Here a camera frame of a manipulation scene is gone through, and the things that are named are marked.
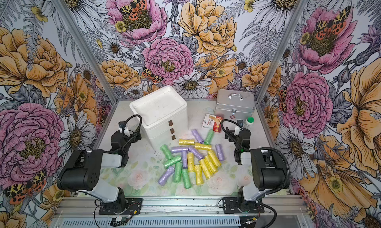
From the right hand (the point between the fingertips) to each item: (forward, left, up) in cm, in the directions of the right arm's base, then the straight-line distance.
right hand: (233, 129), depth 95 cm
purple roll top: (0, +23, -6) cm, 24 cm away
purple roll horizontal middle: (-9, +34, -5) cm, 36 cm away
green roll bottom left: (-24, +35, -5) cm, 42 cm away
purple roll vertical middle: (-16, +31, -5) cm, 35 cm away
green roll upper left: (-11, +42, -5) cm, 44 cm away
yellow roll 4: (-23, +19, -5) cm, 30 cm away
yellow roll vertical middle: (-18, +28, -5) cm, 33 cm away
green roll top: (-1, +15, -6) cm, 16 cm away
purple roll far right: (-12, +9, -6) cm, 16 cm away
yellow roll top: (-5, +30, -4) cm, 31 cm away
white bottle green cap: (+4, -10, +1) cm, 11 cm away
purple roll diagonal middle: (-12, +25, -5) cm, 28 cm away
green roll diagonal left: (-17, +38, -5) cm, 42 cm away
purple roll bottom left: (-27, +42, -5) cm, 50 cm away
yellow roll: (-8, +20, -5) cm, 22 cm away
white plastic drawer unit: (-1, +41, +17) cm, 44 cm away
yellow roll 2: (-16, +14, -6) cm, 22 cm away
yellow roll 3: (-20, +16, -5) cm, 26 cm away
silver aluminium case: (+16, -3, +5) cm, 17 cm away
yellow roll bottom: (-26, +23, -7) cm, 35 cm away
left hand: (+1, +63, +1) cm, 63 cm away
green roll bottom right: (-27, +30, -5) cm, 41 cm away
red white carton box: (+9, +12, -3) cm, 16 cm away
